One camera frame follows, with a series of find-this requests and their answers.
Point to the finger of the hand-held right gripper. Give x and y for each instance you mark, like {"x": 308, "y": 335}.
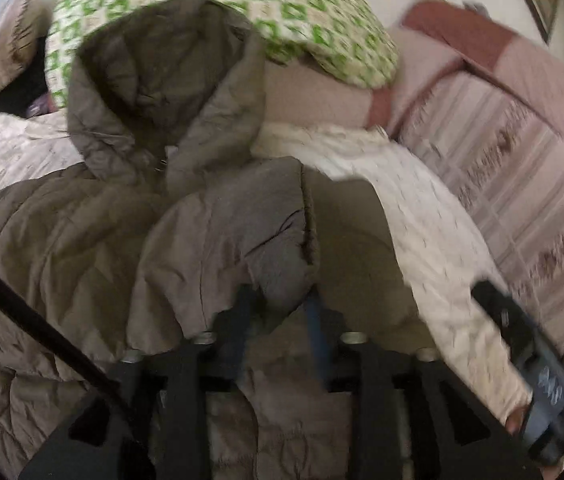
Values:
{"x": 499, "y": 310}

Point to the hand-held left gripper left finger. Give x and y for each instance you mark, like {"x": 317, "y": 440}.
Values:
{"x": 241, "y": 332}

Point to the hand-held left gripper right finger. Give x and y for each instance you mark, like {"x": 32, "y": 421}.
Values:
{"x": 317, "y": 332}

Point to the grey-brown hooded puffer jacket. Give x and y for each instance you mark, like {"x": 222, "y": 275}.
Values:
{"x": 202, "y": 220}

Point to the person's right hand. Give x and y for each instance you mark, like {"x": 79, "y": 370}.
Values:
{"x": 515, "y": 422}

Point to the pink striped patterned blanket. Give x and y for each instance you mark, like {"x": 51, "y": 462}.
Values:
{"x": 511, "y": 185}

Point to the red and pink quilted bedspread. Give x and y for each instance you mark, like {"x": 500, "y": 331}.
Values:
{"x": 521, "y": 65}

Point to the purple plastic bag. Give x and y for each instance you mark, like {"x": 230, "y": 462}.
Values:
{"x": 39, "y": 106}

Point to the green and white patterned quilt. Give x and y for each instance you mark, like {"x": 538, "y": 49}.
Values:
{"x": 312, "y": 15}

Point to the dark cloth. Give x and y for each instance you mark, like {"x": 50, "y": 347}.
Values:
{"x": 24, "y": 82}

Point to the dark framed wall picture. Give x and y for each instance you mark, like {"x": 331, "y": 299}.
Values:
{"x": 536, "y": 5}

